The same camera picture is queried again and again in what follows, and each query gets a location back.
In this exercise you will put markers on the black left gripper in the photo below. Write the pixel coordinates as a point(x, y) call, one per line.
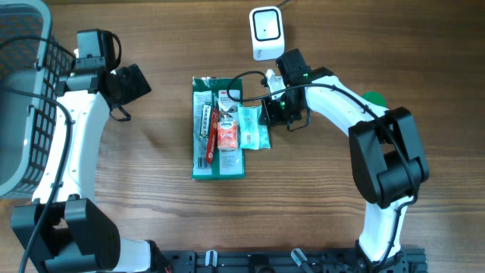
point(139, 84)

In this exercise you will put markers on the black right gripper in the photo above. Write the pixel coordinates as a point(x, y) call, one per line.
point(273, 111)

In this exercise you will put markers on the teal wet wipes pack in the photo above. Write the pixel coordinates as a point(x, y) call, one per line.
point(252, 135)

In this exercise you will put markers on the green glove package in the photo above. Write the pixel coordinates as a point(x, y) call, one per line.
point(226, 164)

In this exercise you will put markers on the orange tissue pack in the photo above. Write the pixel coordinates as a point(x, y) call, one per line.
point(227, 135)

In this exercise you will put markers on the red Nescafe coffee stick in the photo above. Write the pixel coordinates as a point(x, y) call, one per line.
point(212, 137)

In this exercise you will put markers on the green white candy bar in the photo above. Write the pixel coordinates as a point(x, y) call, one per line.
point(205, 121)

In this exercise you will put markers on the green lidded small jar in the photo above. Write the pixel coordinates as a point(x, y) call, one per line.
point(374, 98)

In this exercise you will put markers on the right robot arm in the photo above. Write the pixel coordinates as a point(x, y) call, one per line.
point(387, 157)

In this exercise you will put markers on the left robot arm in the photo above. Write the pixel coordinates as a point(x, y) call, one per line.
point(63, 230)

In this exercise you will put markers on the white barcode scanner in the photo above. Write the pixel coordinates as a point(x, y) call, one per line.
point(266, 27)

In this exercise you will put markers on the grey plastic mesh basket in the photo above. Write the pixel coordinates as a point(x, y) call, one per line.
point(31, 62)

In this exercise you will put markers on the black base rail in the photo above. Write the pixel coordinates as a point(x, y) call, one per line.
point(326, 261)

